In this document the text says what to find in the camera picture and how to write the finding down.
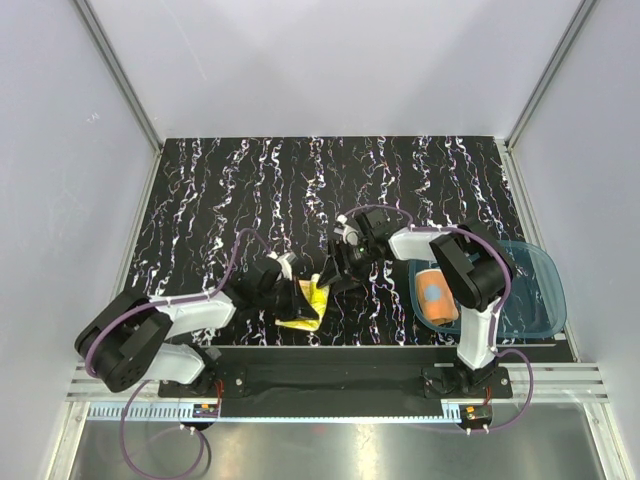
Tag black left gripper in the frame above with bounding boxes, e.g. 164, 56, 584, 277
255, 275, 317, 322

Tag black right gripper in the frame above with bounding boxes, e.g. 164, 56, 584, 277
316, 238, 377, 295

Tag yellow patterned towel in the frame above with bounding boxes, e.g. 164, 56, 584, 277
275, 273, 330, 332

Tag orange polka dot towel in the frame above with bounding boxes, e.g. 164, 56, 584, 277
415, 269, 459, 326

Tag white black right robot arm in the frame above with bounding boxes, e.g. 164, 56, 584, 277
318, 205, 515, 398

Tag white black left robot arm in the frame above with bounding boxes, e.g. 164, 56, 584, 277
74, 253, 320, 396

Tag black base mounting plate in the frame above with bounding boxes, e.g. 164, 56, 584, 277
158, 346, 513, 400

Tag blue translucent plastic tray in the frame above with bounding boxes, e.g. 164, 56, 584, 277
408, 240, 567, 339

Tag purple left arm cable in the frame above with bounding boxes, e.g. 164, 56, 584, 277
84, 228, 274, 476

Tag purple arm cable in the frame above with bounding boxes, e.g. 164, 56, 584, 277
339, 204, 534, 432
84, 228, 274, 476

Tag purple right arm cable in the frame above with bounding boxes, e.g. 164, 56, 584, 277
339, 204, 534, 432

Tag grey slotted cable duct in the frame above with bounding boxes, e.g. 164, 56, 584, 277
87, 402, 220, 422

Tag aluminium frame rail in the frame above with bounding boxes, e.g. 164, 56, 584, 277
494, 362, 609, 404

